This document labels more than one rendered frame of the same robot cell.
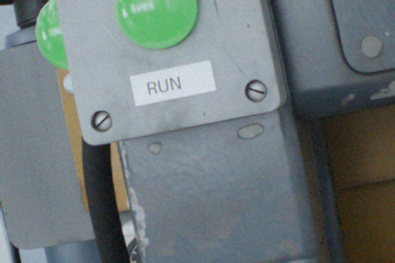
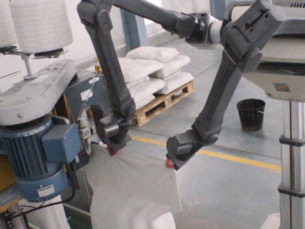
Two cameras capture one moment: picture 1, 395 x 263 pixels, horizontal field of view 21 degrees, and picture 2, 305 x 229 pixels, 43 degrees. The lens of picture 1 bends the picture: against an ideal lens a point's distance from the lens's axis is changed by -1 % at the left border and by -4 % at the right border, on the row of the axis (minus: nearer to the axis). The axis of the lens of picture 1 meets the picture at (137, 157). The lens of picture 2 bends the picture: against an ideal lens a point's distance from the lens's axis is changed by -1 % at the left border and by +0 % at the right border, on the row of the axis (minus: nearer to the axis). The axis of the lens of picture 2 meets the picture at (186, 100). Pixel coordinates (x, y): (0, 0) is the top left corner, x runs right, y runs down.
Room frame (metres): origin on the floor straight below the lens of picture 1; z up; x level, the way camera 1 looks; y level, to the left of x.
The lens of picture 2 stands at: (1.77, 0.91, 1.76)
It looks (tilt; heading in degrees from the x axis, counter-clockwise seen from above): 21 degrees down; 204
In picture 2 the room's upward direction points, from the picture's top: 7 degrees counter-clockwise
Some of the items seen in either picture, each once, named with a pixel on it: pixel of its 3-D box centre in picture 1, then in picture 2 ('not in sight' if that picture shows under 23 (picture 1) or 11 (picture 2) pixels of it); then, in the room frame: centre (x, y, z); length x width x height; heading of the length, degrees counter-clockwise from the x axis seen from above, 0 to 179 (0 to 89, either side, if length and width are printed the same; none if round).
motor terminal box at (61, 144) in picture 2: not in sight; (63, 146); (0.93, 0.12, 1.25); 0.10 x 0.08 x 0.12; 12
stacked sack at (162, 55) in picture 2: not in sight; (151, 54); (-2.66, -1.44, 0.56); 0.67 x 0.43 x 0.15; 77
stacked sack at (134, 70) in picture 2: not in sight; (134, 70); (-2.01, -1.33, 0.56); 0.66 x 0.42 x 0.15; 167
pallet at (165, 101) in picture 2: not in sight; (142, 98); (-2.34, -1.49, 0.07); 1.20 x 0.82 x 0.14; 169
